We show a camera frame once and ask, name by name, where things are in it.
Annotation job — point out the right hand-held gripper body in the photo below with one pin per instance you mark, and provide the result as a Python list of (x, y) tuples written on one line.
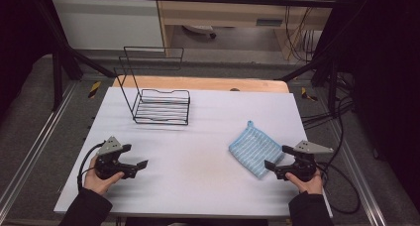
[(305, 163)]

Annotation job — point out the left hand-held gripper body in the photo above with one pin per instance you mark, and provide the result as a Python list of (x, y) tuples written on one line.
[(107, 160)]

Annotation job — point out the blue striped cloth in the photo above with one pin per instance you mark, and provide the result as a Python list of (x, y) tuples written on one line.
[(252, 148)]

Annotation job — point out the person's right hand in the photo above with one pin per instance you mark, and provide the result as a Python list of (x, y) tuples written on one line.
[(308, 185)]

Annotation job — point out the person's left hand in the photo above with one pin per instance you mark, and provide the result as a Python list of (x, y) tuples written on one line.
[(95, 183)]

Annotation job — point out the white table cover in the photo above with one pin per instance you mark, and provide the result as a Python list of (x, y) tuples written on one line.
[(198, 146)]

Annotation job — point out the wooden table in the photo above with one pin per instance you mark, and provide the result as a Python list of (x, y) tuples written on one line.
[(204, 83)]

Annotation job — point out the black curtain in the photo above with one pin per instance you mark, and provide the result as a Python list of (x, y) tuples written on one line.
[(20, 37), (386, 80)]

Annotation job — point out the white cabinet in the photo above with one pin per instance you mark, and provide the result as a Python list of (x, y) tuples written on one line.
[(105, 24)]

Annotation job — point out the office chair base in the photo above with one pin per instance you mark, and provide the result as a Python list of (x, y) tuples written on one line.
[(201, 30)]

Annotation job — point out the aluminium rail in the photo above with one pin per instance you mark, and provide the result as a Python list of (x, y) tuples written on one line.
[(358, 173), (39, 143)]

